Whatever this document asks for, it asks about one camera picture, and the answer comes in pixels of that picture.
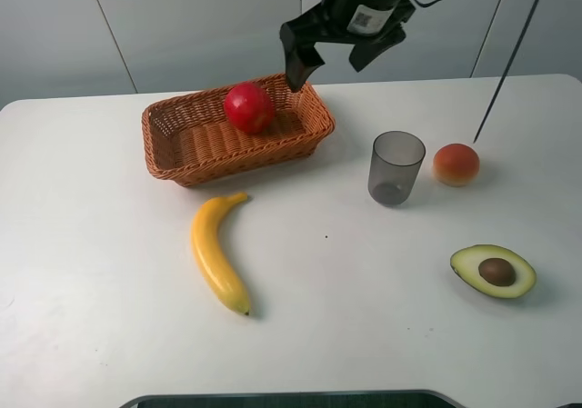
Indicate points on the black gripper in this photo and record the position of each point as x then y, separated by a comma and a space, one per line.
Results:
374, 26

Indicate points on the red apple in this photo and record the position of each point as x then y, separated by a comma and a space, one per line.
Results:
249, 108

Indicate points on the brown wicker basket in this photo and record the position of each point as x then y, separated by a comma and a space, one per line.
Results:
188, 139

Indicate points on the grey translucent plastic cup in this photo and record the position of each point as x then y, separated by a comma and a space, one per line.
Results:
395, 163

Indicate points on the orange bread bun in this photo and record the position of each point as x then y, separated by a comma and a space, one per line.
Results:
456, 165

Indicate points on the yellow banana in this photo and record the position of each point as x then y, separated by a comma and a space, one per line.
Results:
211, 260

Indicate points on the halved avocado with pit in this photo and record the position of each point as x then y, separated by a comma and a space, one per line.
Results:
494, 271

